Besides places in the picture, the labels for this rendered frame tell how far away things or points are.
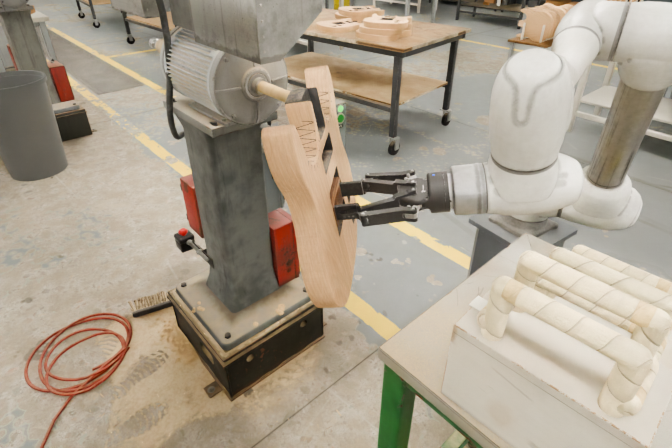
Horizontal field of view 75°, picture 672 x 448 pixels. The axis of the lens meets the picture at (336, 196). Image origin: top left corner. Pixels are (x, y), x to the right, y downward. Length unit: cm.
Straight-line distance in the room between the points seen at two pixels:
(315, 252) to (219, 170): 88
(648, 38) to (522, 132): 58
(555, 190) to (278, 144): 45
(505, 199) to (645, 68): 58
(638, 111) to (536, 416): 85
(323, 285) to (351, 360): 136
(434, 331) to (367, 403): 104
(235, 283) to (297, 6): 115
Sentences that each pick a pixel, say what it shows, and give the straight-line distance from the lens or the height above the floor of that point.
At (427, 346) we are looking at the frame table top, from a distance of 93.
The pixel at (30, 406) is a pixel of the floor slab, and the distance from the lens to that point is 230.
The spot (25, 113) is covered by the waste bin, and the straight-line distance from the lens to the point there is 384.
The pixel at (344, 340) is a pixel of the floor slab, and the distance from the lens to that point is 215.
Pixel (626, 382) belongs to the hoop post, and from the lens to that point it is 66.
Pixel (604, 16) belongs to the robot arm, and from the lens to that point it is 122.
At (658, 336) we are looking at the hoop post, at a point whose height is 118.
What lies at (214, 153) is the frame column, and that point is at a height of 100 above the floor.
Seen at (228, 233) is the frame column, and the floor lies 68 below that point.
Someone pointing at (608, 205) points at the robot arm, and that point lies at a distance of 158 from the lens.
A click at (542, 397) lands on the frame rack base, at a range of 73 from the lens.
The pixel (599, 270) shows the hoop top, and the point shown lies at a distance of 89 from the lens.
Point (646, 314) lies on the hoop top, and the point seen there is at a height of 121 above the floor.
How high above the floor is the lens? 163
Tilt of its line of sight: 31 degrees down
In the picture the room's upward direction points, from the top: straight up
